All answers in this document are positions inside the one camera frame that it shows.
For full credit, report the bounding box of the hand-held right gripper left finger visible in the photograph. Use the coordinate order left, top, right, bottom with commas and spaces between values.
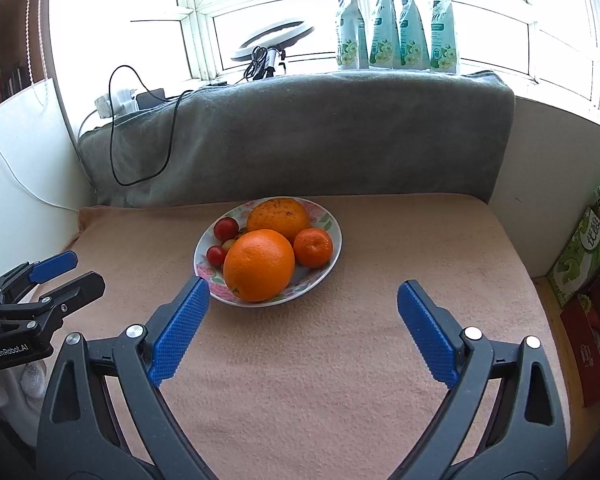
36, 276, 216, 480

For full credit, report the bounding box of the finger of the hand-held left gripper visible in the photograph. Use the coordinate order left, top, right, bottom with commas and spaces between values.
0, 271, 106, 335
0, 251, 79, 306

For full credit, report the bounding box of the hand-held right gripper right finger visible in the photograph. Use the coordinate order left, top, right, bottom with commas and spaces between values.
390, 281, 571, 480

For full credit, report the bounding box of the smooth large orange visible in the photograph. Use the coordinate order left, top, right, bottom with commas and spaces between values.
223, 229, 296, 303

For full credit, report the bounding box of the floral white plate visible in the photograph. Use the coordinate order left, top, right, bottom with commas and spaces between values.
194, 197, 342, 307

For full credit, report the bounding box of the small mandarin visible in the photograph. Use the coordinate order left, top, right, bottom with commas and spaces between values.
293, 227, 334, 269

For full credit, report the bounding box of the bumpy large orange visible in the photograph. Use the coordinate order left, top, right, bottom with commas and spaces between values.
246, 198, 312, 246

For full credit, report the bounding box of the person's left hand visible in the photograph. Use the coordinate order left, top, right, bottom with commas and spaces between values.
0, 357, 49, 443

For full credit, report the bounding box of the pink blanket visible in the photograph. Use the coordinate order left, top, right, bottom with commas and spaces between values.
55, 192, 573, 480

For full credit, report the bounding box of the red carton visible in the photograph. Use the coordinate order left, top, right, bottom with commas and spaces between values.
560, 265, 600, 408

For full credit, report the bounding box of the white power strip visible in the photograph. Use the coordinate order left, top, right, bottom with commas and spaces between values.
94, 93, 120, 121

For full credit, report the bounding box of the green printed carton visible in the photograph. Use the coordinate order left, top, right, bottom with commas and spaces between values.
546, 205, 600, 308

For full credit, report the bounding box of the white plug adapter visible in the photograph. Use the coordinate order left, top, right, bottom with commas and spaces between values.
112, 86, 138, 116

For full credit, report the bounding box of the black power adapter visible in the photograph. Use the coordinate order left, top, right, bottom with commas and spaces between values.
135, 87, 167, 111

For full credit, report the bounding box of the wooden shelf unit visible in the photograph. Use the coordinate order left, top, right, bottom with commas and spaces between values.
0, 0, 56, 118

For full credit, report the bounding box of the grey cushion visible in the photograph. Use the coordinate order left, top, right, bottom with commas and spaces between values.
77, 70, 516, 208

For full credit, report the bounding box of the floral refill pouch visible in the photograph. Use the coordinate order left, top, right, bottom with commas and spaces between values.
392, 0, 431, 71
361, 0, 396, 70
425, 0, 461, 75
330, 0, 370, 71

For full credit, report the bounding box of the thin white cable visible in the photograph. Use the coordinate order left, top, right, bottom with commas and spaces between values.
0, 105, 80, 212

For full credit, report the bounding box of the black cable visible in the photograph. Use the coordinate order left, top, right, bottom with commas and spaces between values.
109, 65, 193, 187

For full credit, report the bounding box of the white power strip cable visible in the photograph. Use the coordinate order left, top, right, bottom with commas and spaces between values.
77, 110, 101, 136

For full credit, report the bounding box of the white bead cord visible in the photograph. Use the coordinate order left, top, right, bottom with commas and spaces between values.
27, 0, 48, 106

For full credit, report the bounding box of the white ring light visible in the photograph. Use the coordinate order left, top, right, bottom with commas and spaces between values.
230, 19, 306, 67

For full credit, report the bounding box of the black ring light mount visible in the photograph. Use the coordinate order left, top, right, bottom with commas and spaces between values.
244, 45, 287, 81

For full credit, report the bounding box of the white window frame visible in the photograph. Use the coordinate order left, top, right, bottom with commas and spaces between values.
172, 0, 600, 116

